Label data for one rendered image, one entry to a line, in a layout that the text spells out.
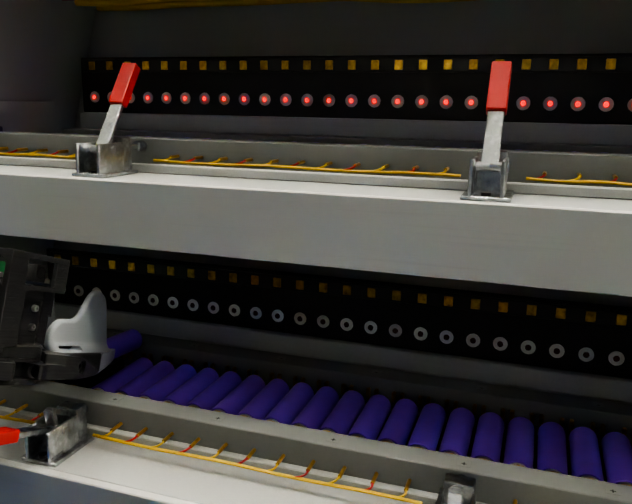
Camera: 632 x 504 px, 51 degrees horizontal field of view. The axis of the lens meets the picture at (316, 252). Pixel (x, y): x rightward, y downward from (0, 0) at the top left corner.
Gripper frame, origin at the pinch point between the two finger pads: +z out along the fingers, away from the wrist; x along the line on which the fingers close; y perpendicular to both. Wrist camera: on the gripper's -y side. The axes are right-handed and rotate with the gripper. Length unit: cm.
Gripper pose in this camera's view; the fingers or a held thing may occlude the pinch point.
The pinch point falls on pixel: (88, 359)
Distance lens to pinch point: 55.5
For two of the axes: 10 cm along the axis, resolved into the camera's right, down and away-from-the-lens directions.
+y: 1.2, -9.9, 1.1
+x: -9.5, -0.9, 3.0
